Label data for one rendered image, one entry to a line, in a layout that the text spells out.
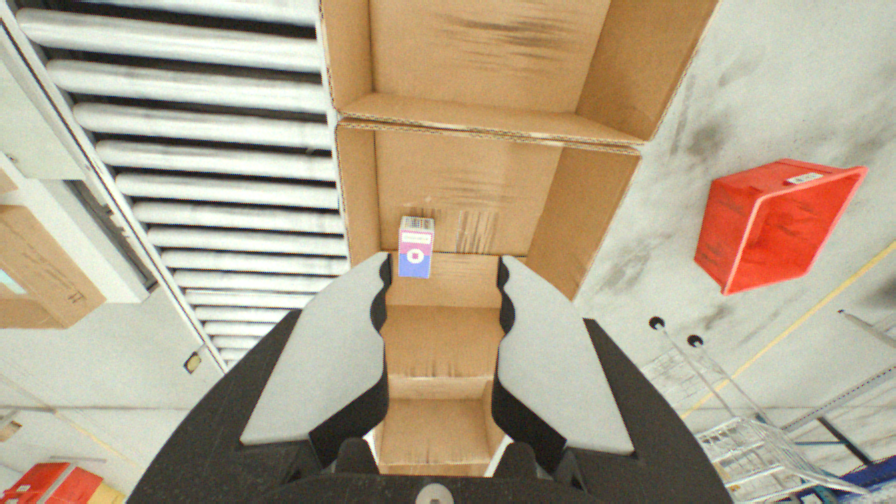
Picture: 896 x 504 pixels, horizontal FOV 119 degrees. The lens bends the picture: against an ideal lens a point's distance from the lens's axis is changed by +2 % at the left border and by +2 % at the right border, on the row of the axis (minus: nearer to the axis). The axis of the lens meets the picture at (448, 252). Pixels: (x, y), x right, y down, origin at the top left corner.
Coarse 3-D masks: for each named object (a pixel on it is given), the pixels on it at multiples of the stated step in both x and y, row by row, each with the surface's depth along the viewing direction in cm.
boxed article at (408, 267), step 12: (408, 228) 43; (420, 228) 44; (432, 228) 44; (408, 240) 44; (420, 240) 44; (432, 240) 44; (408, 252) 45; (420, 252) 46; (408, 264) 47; (420, 264) 47; (408, 276) 49; (420, 276) 49
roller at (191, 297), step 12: (192, 300) 73; (204, 300) 74; (216, 300) 74; (228, 300) 74; (240, 300) 74; (252, 300) 75; (264, 300) 75; (276, 300) 75; (288, 300) 75; (300, 300) 76
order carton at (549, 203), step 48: (336, 144) 24; (384, 144) 40; (432, 144) 40; (480, 144) 40; (528, 144) 40; (576, 144) 25; (384, 192) 43; (432, 192) 44; (480, 192) 44; (528, 192) 45; (576, 192) 37; (624, 192) 28; (384, 240) 49; (480, 240) 50; (528, 240) 51; (576, 240) 37; (432, 288) 56; (480, 288) 57; (576, 288) 36; (384, 336) 52; (432, 336) 53; (480, 336) 54
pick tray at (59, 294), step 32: (0, 224) 53; (32, 224) 57; (0, 256) 53; (32, 256) 57; (64, 256) 63; (0, 288) 67; (32, 288) 57; (64, 288) 63; (96, 288) 69; (0, 320) 64; (32, 320) 65; (64, 320) 63
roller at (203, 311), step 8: (200, 304) 78; (208, 304) 78; (200, 312) 77; (208, 312) 77; (216, 312) 77; (224, 312) 77; (232, 312) 78; (240, 312) 78; (248, 312) 78; (256, 312) 78; (264, 312) 78; (272, 312) 79; (280, 312) 79; (232, 320) 79; (240, 320) 79; (248, 320) 79; (256, 320) 79; (264, 320) 79; (272, 320) 79
